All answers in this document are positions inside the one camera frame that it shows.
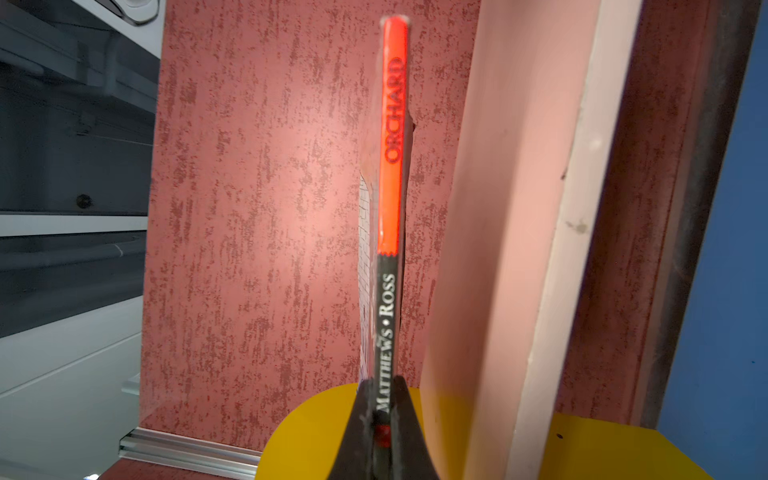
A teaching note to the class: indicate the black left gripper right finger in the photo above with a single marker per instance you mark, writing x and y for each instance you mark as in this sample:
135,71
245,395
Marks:
410,456

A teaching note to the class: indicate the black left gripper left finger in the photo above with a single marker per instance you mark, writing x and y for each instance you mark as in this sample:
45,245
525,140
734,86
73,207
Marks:
354,459

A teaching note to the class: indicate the pink Hamlet picture book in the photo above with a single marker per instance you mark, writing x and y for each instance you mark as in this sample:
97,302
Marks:
384,164

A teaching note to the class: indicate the yellow pink blue bookshelf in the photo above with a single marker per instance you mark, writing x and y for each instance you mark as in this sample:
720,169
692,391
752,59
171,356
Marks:
593,136

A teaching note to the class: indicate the left aluminium corner post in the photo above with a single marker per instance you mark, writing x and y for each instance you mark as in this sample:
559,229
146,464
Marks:
191,454

